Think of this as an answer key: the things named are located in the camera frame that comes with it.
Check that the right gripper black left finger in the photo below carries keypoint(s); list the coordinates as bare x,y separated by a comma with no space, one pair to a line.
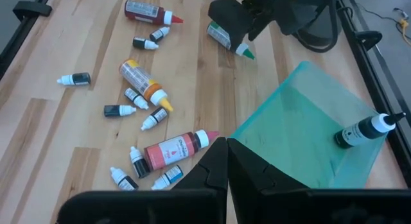
192,204

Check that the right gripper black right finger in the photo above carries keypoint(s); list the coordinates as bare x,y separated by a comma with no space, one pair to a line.
273,204

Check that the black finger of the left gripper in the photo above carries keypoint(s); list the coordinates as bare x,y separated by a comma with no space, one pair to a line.
232,18
289,18

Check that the green cap food coloring bottle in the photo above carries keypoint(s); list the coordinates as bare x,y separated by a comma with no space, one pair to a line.
218,34

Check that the small blue label dropper bottle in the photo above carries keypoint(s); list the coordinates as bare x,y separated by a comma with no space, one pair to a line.
171,175

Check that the pink cap food coloring bottle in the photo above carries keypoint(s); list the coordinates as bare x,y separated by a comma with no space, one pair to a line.
173,150

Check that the red cap food coloring bottle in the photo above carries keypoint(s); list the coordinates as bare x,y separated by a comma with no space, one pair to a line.
144,10

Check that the orange yellow cap coloring bottle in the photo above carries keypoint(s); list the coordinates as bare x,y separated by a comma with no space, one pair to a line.
138,78

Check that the black cap food coloring bottle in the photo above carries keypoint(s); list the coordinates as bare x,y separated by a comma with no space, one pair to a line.
359,132

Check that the green translucent plastic tray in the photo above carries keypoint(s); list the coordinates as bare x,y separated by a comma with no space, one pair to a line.
289,137

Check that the small green label dropper bottle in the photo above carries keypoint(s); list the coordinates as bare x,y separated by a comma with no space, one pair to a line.
135,96

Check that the black clamp bracket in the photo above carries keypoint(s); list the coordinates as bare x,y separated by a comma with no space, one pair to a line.
32,9
369,36

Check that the black aluminium table frame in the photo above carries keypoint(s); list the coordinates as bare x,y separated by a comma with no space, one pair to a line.
369,73

